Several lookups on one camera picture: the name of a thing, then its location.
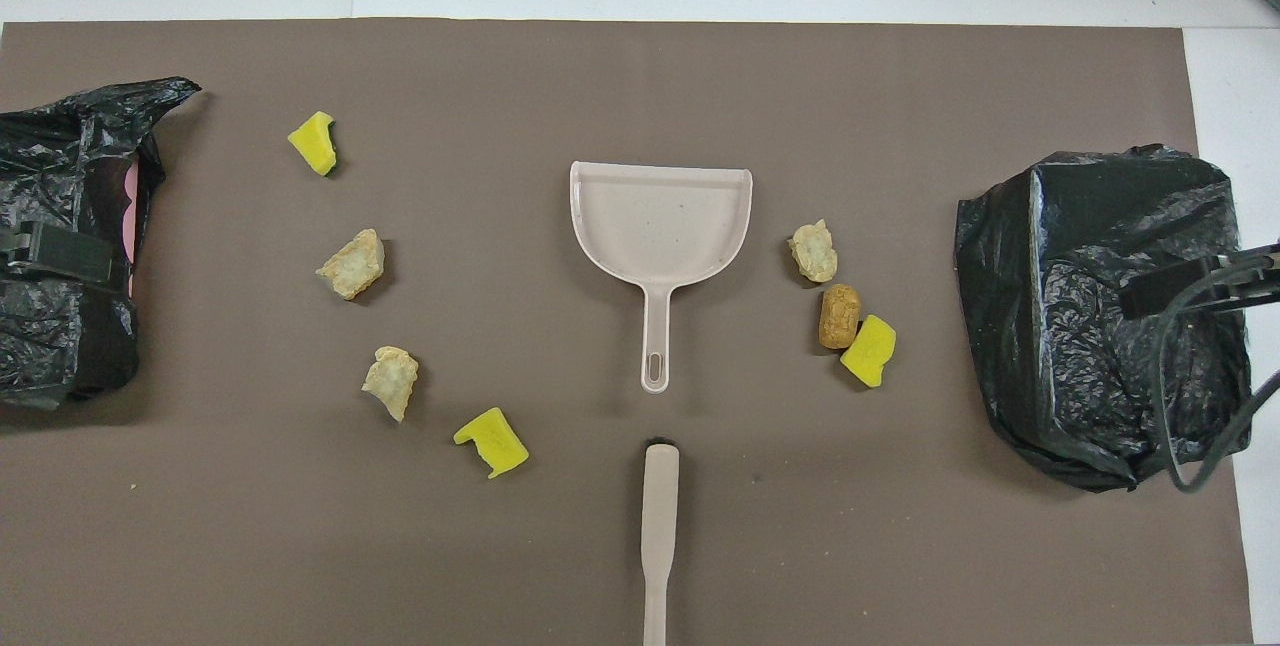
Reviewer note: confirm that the pink plastic bin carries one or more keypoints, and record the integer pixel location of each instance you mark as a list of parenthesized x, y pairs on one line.
[(129, 226)]

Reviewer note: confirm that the brown foam chunk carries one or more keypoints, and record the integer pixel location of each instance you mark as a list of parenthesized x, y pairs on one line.
[(839, 316)]

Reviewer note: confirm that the croissant piece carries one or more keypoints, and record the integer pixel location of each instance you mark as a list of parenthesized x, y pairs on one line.
[(352, 266)]

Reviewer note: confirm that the beige plastic dustpan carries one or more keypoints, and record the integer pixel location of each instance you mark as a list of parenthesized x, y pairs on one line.
[(660, 226)]

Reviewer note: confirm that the beige brush with black bristles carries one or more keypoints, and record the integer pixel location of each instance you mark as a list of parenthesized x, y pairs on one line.
[(660, 496)]

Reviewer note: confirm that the yellow sponge piece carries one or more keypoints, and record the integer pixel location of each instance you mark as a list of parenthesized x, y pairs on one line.
[(870, 351), (315, 146), (492, 441)]

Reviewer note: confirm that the black plastic trash bag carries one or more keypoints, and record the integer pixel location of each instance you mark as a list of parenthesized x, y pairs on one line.
[(60, 166), (1080, 346)]

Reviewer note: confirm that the beige foam chunk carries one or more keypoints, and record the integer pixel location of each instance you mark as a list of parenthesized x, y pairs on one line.
[(815, 254), (392, 381)]

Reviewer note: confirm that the brown paper table mat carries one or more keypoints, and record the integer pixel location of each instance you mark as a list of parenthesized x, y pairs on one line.
[(600, 76)]

